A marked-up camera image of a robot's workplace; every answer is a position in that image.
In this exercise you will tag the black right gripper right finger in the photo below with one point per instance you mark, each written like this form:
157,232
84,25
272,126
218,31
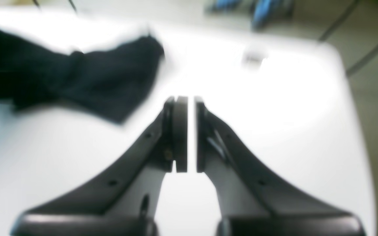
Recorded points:
255,201

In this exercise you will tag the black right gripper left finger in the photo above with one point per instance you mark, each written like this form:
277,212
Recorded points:
122,200

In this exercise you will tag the black T-shirt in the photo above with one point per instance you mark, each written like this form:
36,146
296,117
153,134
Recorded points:
111,84

